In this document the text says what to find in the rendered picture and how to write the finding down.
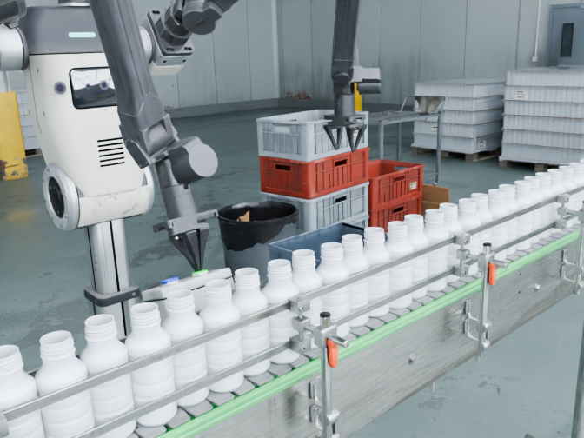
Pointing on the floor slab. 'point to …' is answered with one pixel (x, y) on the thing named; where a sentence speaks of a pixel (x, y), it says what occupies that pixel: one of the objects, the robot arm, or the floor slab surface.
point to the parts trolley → (401, 130)
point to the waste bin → (254, 233)
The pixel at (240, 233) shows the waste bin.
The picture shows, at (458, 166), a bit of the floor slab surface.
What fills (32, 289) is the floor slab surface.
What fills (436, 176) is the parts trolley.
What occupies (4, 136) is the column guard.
